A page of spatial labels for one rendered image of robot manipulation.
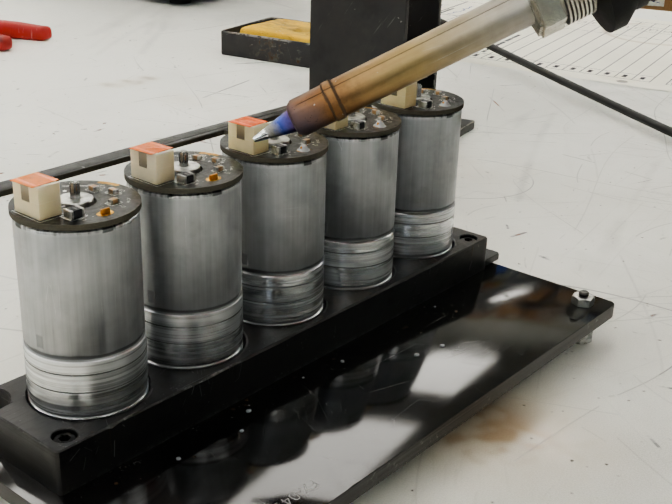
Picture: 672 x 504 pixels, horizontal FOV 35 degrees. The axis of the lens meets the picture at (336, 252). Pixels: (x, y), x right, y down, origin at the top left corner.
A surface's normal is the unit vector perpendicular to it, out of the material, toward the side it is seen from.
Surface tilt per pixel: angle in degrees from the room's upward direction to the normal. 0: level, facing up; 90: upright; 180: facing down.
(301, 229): 90
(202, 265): 90
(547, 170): 0
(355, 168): 90
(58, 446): 0
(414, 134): 90
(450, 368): 0
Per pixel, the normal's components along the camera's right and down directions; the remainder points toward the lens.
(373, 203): 0.46, 0.36
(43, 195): 0.76, 0.27
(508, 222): 0.03, -0.92
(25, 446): -0.65, 0.28
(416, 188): 0.04, 0.39
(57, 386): -0.22, 0.37
